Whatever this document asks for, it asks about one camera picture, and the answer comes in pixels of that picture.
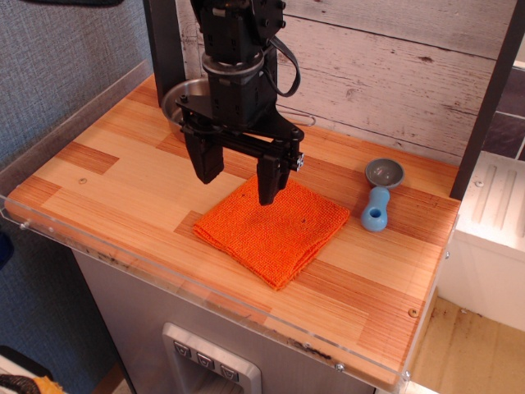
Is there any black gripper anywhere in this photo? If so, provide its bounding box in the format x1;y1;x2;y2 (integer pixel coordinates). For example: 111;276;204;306
180;61;304;206

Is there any steel pan with handle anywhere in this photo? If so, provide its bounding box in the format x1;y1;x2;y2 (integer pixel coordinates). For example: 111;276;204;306
161;77;317;143

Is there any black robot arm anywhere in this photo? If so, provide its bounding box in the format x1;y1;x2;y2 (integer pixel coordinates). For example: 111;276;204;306
176;1;304;205

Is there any orange folded cloth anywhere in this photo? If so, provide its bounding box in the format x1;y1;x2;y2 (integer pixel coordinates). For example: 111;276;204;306
194;176;350;291

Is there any grey and blue scoop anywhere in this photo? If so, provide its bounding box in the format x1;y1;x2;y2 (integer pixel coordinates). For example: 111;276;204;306
361;158;405;232

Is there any grey toy fridge cabinet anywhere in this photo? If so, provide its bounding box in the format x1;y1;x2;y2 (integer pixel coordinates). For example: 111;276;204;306
75;252;374;393

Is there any silver dispenser panel with buttons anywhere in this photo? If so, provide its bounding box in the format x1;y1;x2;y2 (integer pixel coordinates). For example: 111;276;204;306
162;323;263;393

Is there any clear acrylic table guard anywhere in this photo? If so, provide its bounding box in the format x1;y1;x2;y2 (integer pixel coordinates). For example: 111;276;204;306
6;188;459;393

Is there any white toy sink unit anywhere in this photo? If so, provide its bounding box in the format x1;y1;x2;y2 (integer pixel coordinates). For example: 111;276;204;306
437;152;524;330

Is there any yellow object bottom left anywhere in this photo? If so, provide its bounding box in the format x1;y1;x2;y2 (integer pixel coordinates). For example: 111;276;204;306
0;373;66;394

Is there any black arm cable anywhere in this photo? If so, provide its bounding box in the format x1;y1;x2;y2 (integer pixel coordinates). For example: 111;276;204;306
262;35;302;99

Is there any black left vertical post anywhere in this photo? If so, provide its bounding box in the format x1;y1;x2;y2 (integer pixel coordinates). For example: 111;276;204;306
143;0;185;105

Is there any black vertical post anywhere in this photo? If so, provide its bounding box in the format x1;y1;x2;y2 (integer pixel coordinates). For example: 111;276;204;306
143;0;185;105
450;0;524;200

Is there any black right vertical post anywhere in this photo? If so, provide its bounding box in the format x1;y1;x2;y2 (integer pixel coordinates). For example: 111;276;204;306
450;0;524;200

